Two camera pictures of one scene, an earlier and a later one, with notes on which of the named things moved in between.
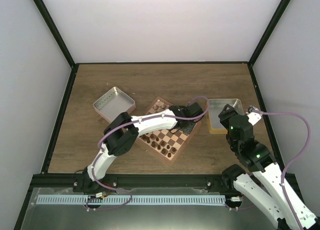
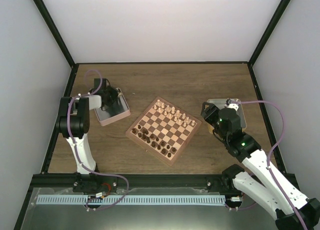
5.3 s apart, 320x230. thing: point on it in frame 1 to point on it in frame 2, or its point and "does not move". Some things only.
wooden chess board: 167,145 does not move
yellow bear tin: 215,106 does not move
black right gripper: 225,121 to 211,111
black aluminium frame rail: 126,181 does not move
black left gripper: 188,129 to 115,93
